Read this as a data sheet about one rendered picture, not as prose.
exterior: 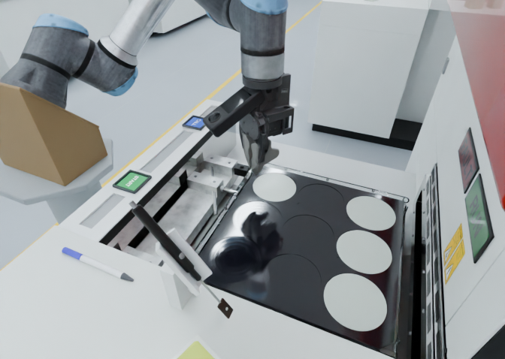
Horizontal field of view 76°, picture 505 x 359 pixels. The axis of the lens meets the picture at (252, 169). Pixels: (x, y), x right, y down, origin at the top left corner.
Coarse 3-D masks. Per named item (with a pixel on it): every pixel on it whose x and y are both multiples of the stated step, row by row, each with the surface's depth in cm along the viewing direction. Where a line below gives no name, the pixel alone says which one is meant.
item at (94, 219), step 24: (168, 144) 79; (192, 144) 78; (144, 168) 71; (168, 168) 71; (120, 192) 65; (144, 192) 65; (72, 216) 60; (96, 216) 60; (120, 216) 60; (96, 240) 55
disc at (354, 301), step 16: (336, 288) 55; (352, 288) 55; (368, 288) 55; (336, 304) 52; (352, 304) 52; (368, 304) 52; (384, 304) 52; (336, 320) 50; (352, 320) 50; (368, 320) 50
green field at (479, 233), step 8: (472, 192) 44; (480, 192) 41; (472, 200) 43; (480, 200) 40; (472, 208) 42; (480, 208) 40; (472, 216) 42; (480, 216) 39; (472, 224) 41; (480, 224) 39; (472, 232) 40; (480, 232) 38; (488, 232) 36; (472, 240) 40; (480, 240) 37; (480, 248) 37
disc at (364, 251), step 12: (348, 240) 63; (360, 240) 63; (372, 240) 63; (348, 252) 61; (360, 252) 61; (372, 252) 61; (384, 252) 61; (348, 264) 58; (360, 264) 58; (372, 264) 58; (384, 264) 58
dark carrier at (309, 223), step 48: (240, 192) 74; (336, 192) 74; (240, 240) 63; (288, 240) 63; (336, 240) 63; (384, 240) 63; (240, 288) 55; (288, 288) 55; (384, 288) 55; (384, 336) 48
